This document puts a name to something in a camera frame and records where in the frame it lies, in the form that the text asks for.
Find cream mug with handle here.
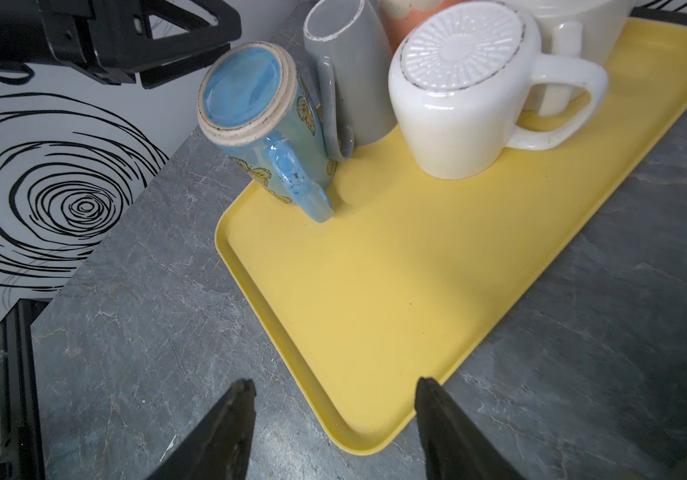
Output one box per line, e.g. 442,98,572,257
389,1,609,180

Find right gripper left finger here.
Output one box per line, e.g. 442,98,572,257
150,379,257,479

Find small grey mug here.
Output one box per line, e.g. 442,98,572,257
304,0,397,162

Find blue butterfly mug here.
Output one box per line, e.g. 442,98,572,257
197,42,337,223

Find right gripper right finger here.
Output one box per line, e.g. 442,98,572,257
415,377,523,479

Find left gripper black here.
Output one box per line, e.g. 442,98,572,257
0,0,242,89

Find yellow plastic tray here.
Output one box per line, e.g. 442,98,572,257
215,18,687,455

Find white mug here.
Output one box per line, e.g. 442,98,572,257
507,1,633,117

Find beige mug back left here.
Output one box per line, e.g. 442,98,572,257
377,0,459,51

